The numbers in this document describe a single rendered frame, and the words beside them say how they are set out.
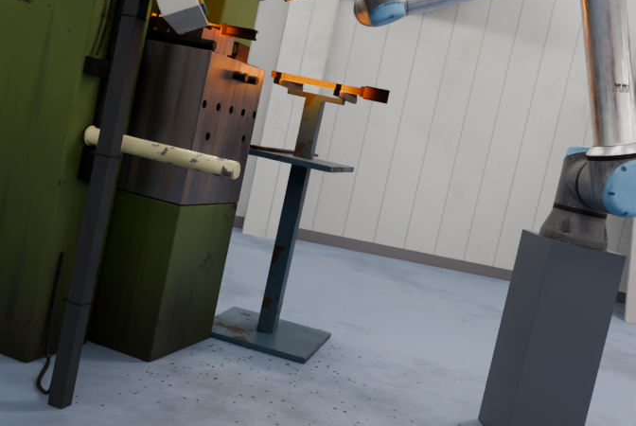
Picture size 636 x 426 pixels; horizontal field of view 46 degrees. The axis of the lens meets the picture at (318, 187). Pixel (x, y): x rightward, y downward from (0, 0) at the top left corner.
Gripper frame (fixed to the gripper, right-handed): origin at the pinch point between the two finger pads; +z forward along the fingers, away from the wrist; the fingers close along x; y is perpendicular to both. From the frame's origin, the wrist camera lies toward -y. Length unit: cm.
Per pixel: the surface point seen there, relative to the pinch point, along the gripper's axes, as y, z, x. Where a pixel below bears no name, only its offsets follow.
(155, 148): 31.5, 33.7, 7.6
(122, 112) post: 21.4, 35.6, -10.5
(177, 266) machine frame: 66, 42, 34
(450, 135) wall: 86, -118, 326
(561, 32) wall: 41, -214, 327
